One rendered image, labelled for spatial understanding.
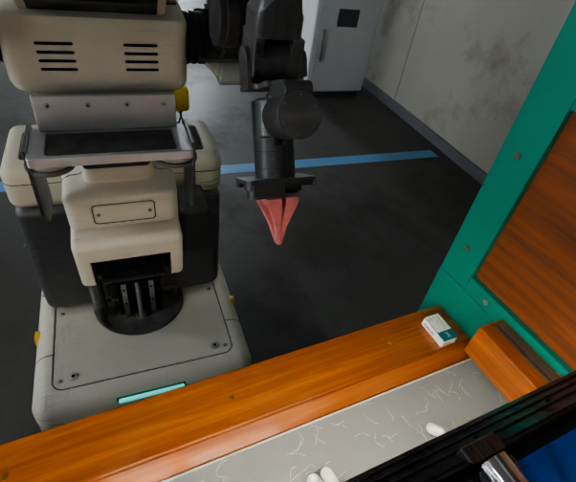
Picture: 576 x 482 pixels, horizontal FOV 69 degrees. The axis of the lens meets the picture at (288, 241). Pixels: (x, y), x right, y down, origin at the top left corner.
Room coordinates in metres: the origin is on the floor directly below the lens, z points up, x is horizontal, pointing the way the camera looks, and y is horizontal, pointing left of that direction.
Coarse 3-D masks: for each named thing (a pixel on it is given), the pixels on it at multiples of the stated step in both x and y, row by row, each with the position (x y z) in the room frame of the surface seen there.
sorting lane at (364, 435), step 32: (416, 384) 0.44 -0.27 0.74; (448, 384) 0.45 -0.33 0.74; (480, 384) 0.46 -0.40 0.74; (352, 416) 0.36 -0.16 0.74; (384, 416) 0.37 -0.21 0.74; (416, 416) 0.38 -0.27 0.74; (448, 416) 0.39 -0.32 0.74; (256, 448) 0.28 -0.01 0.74; (288, 448) 0.29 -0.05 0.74; (320, 448) 0.30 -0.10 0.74; (352, 448) 0.31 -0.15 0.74; (384, 448) 0.32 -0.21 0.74; (192, 480) 0.22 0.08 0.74; (224, 480) 0.23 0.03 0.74; (256, 480) 0.24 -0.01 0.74; (288, 480) 0.25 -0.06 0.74
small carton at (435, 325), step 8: (424, 320) 0.56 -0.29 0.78; (432, 320) 0.56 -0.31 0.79; (440, 320) 0.56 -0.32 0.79; (432, 328) 0.54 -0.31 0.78; (440, 328) 0.54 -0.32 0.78; (448, 328) 0.55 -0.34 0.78; (432, 336) 0.54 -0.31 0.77; (440, 336) 0.53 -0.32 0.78; (448, 336) 0.53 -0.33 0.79; (456, 336) 0.53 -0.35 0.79; (440, 344) 0.52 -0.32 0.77
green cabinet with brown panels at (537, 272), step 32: (544, 64) 0.66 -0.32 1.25; (544, 96) 0.64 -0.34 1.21; (512, 128) 0.66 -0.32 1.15; (544, 128) 0.62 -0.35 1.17; (512, 160) 0.64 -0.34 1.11; (544, 160) 0.61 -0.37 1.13; (480, 192) 0.66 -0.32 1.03; (512, 192) 0.62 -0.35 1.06; (544, 192) 0.59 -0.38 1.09; (480, 224) 0.64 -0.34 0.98; (512, 224) 0.60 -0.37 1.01; (544, 224) 0.57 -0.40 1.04; (448, 256) 0.66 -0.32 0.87; (480, 256) 0.61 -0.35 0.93; (512, 256) 0.58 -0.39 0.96; (544, 256) 0.54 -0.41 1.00; (480, 288) 0.58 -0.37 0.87; (512, 288) 0.55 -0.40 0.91; (544, 288) 0.52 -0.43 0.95; (512, 320) 0.51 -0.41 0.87; (544, 320) 0.49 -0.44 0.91; (544, 352) 0.45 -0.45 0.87
